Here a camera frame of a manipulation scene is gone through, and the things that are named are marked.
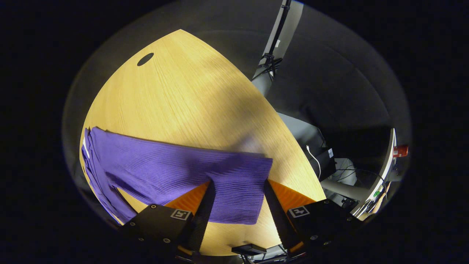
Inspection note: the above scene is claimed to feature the black table grommet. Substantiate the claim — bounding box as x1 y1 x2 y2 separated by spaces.
137 52 155 67

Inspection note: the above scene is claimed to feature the black stand pole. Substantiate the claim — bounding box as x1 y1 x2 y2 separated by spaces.
253 0 293 83

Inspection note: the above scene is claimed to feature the black adapter box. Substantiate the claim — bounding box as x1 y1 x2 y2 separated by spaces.
310 147 337 182

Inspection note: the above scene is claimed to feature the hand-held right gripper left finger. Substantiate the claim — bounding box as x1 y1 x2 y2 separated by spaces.
117 180 217 257

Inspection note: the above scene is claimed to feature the purple knit garment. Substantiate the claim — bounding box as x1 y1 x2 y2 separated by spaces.
81 126 273 225

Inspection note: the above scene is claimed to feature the white cable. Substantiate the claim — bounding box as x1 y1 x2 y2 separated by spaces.
306 145 322 180

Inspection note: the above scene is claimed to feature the white panel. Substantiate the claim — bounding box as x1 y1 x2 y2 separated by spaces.
350 128 398 220

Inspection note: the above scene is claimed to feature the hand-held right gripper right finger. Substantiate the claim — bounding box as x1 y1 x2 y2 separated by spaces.
264 179 363 257

